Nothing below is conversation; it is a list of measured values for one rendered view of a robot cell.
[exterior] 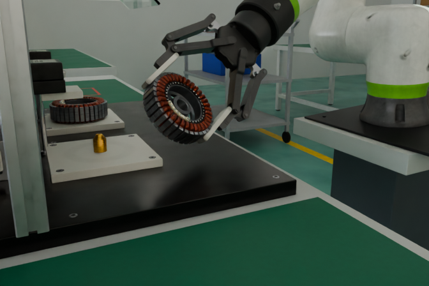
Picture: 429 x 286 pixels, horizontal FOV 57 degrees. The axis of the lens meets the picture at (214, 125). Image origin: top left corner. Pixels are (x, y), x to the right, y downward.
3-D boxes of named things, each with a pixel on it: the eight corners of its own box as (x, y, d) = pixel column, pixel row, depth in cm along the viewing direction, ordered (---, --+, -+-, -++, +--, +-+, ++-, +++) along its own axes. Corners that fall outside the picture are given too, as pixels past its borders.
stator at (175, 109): (161, 73, 64) (173, 59, 62) (209, 120, 66) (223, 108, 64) (127, 105, 55) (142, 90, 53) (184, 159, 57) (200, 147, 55)
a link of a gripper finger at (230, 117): (232, 105, 65) (244, 117, 65) (214, 126, 63) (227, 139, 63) (236, 103, 63) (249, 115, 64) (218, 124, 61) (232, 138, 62)
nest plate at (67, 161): (136, 140, 70) (136, 133, 70) (163, 166, 57) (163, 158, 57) (45, 150, 64) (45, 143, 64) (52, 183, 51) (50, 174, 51)
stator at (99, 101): (103, 110, 89) (102, 94, 88) (112, 120, 79) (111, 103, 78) (50, 114, 84) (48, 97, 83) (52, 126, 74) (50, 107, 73)
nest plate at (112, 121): (110, 113, 91) (109, 108, 91) (124, 127, 78) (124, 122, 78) (39, 119, 85) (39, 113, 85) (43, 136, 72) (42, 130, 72)
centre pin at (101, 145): (105, 148, 62) (104, 131, 61) (108, 151, 60) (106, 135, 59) (92, 150, 61) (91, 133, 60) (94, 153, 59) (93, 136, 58)
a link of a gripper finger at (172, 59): (179, 55, 60) (176, 51, 60) (149, 84, 57) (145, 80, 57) (173, 62, 63) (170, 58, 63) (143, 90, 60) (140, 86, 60)
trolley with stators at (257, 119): (236, 119, 415) (238, 20, 390) (295, 145, 326) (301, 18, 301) (183, 126, 390) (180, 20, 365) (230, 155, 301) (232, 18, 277)
